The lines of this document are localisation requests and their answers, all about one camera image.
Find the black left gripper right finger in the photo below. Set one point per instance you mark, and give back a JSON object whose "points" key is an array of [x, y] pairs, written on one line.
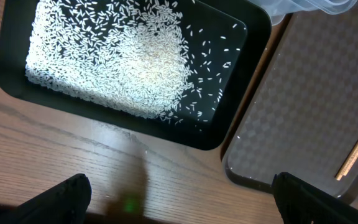
{"points": [[299, 202]]}

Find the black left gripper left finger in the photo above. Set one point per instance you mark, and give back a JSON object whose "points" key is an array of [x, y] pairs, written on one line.
{"points": [[67, 202]]}

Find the dark brown serving tray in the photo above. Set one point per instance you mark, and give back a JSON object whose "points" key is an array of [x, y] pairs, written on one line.
{"points": [[303, 118]]}

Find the white rice pile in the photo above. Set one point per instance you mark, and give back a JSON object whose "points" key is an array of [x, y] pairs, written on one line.
{"points": [[165, 60]]}

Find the black rectangular tray bin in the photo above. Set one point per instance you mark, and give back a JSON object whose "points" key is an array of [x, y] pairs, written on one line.
{"points": [[244, 93]]}

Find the clear plastic bin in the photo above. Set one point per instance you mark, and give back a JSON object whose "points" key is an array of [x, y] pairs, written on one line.
{"points": [[278, 9]]}

